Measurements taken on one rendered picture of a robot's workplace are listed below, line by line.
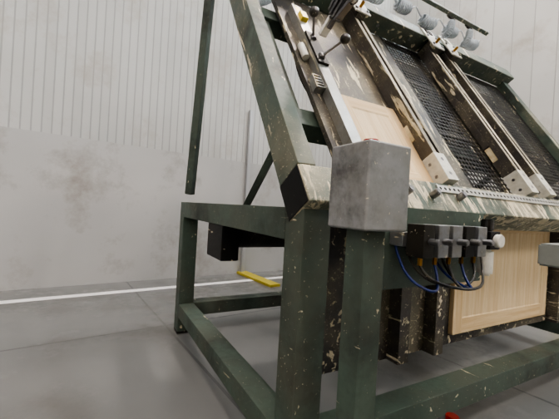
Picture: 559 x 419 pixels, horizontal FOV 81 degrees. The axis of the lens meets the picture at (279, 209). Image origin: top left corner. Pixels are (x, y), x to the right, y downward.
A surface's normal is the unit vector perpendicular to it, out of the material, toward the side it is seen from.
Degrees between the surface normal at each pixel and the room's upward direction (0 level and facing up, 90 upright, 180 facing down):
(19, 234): 90
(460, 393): 90
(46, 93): 90
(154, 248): 90
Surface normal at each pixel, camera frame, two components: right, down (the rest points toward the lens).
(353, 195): -0.87, -0.05
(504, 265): 0.49, 0.03
